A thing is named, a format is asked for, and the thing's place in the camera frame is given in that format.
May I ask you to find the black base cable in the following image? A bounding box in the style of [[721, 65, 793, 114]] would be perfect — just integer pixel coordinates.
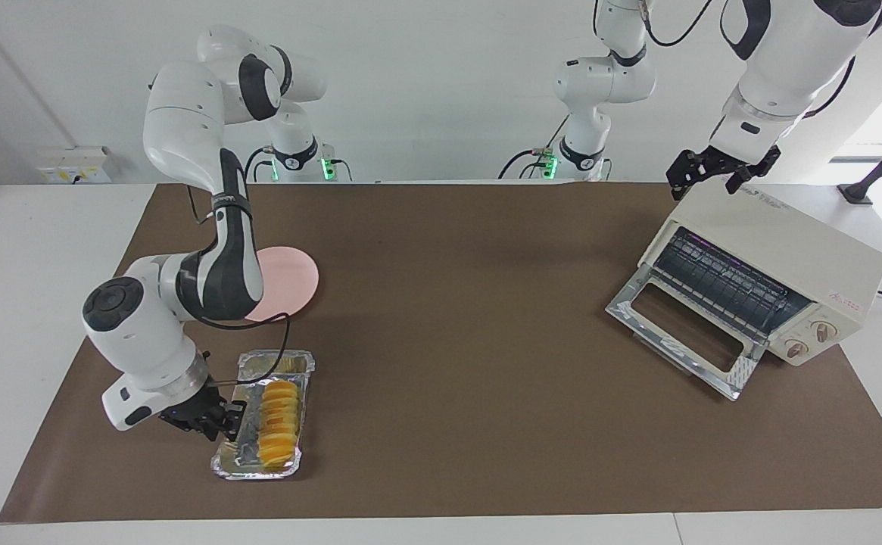
[[244, 146, 276, 183], [497, 146, 563, 181]]

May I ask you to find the spiral horn bread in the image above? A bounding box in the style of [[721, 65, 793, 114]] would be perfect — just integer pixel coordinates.
[[257, 380, 300, 467]]

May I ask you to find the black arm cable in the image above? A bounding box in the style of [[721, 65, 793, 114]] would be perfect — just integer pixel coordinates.
[[594, 0, 715, 48], [183, 182, 292, 388]]

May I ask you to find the pink round plate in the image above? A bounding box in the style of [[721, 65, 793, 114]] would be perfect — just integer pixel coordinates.
[[242, 246, 320, 323]]

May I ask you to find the white toaster oven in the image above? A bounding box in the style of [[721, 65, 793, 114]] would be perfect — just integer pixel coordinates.
[[637, 182, 882, 369]]

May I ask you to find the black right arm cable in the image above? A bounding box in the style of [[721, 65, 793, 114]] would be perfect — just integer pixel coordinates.
[[183, 182, 292, 388]]

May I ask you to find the brown table mat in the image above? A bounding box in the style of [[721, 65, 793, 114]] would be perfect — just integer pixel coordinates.
[[0, 182, 882, 523]]

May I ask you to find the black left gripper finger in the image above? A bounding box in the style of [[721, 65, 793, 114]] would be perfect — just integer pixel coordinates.
[[666, 148, 705, 201], [725, 145, 782, 195]]

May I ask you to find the white wall socket box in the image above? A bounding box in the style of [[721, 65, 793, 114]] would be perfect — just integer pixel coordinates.
[[37, 147, 113, 185]]

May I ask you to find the glass oven door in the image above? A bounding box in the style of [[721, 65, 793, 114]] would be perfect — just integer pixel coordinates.
[[606, 265, 769, 401]]

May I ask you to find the oven wire rack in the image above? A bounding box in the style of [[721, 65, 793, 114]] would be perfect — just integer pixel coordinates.
[[651, 226, 814, 343]]

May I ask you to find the aluminium foil tray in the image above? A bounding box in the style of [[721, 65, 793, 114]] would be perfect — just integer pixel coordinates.
[[210, 349, 316, 481]]

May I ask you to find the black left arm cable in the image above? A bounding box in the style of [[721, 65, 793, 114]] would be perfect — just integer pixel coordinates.
[[594, 0, 715, 48]]

